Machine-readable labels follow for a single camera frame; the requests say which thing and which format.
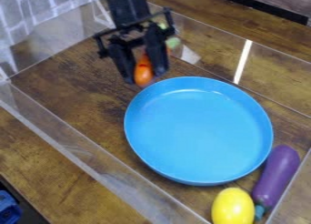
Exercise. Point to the blue object at corner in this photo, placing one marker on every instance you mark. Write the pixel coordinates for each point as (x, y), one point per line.
(9, 209)

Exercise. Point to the orange toy carrot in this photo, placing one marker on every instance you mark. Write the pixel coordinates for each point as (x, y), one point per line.
(143, 72)

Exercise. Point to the purple toy eggplant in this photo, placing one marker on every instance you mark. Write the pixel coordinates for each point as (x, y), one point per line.
(280, 167)

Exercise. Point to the blue round plate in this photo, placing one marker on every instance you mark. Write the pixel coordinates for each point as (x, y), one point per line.
(199, 131)

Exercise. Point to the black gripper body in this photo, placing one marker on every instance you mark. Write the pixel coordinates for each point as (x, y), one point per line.
(131, 15)

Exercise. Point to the yellow toy lemon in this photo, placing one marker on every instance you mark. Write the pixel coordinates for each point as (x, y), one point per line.
(232, 207)

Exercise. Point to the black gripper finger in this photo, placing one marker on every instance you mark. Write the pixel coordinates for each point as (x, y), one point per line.
(124, 61)
(156, 49)

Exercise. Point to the white mesh curtain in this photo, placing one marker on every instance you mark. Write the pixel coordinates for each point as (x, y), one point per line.
(21, 15)

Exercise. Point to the clear acrylic enclosure wall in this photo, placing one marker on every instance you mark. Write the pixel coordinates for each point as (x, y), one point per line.
(64, 155)

